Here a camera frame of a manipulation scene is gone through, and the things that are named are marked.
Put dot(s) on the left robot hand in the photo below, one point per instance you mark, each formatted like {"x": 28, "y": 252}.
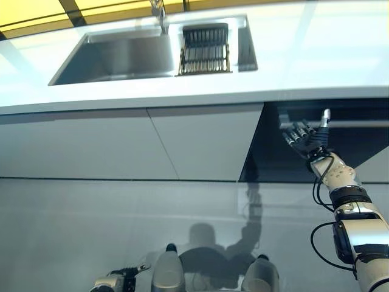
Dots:
{"x": 130, "y": 273}

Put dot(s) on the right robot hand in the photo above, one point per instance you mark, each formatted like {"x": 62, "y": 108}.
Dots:
{"x": 310, "y": 138}

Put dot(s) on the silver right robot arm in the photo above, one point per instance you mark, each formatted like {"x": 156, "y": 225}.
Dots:
{"x": 352, "y": 219}

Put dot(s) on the grey left robot leg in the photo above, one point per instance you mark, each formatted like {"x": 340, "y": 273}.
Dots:
{"x": 168, "y": 270}

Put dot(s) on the black dish drying rack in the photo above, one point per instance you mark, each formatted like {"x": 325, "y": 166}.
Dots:
{"x": 205, "y": 51}

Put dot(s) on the chrome pull-down faucet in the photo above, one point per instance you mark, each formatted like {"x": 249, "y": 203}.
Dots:
{"x": 159, "y": 15}

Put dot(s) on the stainless steel kitchen sink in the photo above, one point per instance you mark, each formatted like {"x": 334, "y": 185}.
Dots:
{"x": 121, "y": 57}

